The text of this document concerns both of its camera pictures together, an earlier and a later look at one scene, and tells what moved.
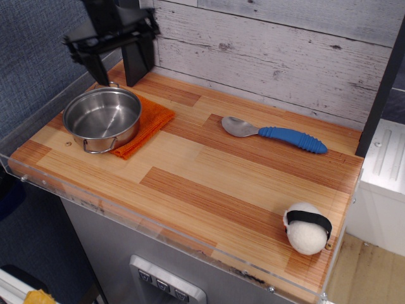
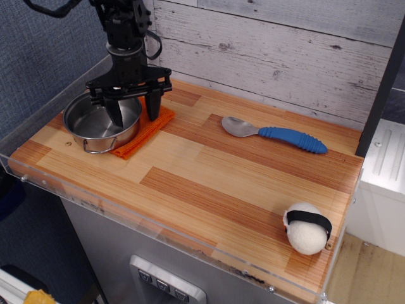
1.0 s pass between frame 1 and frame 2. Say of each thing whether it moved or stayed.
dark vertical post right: stayed
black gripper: moved
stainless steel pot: stayed
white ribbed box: stayed
